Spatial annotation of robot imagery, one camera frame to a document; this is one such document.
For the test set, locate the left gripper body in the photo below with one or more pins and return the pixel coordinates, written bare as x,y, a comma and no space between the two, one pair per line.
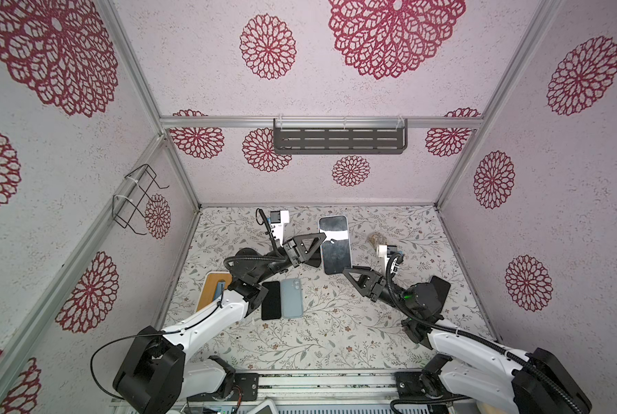
293,253

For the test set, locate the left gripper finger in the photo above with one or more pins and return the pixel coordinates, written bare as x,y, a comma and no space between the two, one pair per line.
314,257
312,240

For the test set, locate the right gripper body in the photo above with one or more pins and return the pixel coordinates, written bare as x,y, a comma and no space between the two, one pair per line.
370,289

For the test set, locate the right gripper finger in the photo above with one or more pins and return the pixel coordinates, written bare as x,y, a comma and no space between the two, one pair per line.
363,288
363,274

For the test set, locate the pale green phone case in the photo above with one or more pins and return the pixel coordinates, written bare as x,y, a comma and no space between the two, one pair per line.
291,298

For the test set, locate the black phone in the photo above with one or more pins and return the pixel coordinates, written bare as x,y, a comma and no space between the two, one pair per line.
442,288

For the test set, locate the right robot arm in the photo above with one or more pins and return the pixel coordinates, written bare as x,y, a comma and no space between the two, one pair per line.
467,366

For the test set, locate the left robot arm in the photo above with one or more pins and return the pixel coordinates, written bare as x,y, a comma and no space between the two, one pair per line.
174,346

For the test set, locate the crumpled clear plastic bag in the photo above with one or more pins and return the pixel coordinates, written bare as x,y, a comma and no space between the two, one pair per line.
377,239

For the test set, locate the white wooden-top tissue box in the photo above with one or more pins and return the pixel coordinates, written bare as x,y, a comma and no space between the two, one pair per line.
214,284

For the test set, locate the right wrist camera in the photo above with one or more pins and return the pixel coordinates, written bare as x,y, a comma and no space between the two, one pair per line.
385,252

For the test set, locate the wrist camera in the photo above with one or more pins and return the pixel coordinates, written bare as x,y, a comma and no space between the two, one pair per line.
277,220
385,252

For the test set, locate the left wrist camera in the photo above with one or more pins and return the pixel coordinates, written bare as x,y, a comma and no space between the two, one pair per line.
277,220

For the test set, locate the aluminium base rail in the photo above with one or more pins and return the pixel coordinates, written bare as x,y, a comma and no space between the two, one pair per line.
318,385

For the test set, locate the grey metal wall shelf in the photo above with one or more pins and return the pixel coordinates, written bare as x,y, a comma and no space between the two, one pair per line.
340,141

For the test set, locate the black wire wall rack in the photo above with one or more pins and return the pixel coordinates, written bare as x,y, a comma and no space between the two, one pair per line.
143,210

